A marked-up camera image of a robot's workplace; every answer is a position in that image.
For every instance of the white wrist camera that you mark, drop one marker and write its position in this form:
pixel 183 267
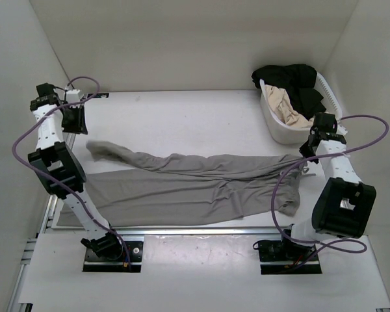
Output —
pixel 341 130
pixel 74 96

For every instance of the white laundry basket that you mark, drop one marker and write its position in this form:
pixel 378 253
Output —
pixel 285 134

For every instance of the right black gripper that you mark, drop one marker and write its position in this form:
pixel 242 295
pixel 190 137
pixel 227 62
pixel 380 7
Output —
pixel 304 151

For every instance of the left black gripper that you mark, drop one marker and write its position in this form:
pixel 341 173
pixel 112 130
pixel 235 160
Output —
pixel 80 126

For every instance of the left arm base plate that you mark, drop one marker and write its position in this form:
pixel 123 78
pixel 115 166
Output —
pixel 109 255

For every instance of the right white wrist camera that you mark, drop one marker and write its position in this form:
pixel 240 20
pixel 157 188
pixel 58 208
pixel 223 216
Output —
pixel 341 130

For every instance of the grey trousers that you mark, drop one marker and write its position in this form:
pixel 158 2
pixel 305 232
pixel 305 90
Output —
pixel 191 190

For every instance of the black label sticker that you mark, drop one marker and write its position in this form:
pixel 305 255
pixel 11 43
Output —
pixel 98 95

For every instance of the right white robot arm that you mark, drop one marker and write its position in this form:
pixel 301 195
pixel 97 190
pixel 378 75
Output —
pixel 345 203

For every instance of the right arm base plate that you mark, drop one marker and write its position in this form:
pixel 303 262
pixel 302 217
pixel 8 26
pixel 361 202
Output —
pixel 285 257

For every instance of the beige trousers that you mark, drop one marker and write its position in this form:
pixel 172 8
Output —
pixel 289 110

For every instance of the black trousers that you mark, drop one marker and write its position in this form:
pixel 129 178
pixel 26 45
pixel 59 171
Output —
pixel 299 81

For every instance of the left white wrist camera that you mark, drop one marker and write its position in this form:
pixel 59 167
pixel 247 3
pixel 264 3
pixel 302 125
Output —
pixel 74 96

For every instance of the front aluminium rail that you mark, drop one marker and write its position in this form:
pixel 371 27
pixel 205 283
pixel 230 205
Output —
pixel 261 231

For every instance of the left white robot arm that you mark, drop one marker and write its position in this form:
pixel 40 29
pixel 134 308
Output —
pixel 55 158

